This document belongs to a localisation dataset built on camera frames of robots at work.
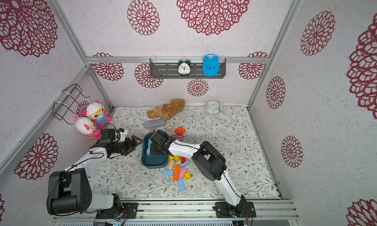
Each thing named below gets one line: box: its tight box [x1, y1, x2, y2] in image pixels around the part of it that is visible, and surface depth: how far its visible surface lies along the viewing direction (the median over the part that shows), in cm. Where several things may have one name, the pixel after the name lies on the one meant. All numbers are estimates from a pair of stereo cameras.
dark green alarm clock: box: [177, 59, 191, 77], surface depth 92 cm
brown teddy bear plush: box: [146, 98, 186, 121], surface depth 108 cm
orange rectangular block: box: [174, 126, 187, 136], surface depth 108 cm
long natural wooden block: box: [167, 159, 176, 171], surface depth 89 cm
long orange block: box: [172, 165, 182, 182], surface depth 88 cm
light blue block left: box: [162, 169, 174, 177], surface depth 88 cm
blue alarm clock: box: [202, 53, 220, 77], surface depth 91 cm
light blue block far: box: [177, 179, 187, 192], surface depth 83 cm
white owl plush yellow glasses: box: [81, 100, 113, 130], surface depth 96 cm
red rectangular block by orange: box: [174, 128, 184, 136], surface depth 108 cm
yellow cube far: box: [184, 171, 191, 181], surface depth 85 cm
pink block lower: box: [178, 167, 188, 179], surface depth 88 cm
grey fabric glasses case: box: [143, 118, 166, 129], surface depth 108 cm
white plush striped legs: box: [74, 115, 102, 142], surface depth 87 cm
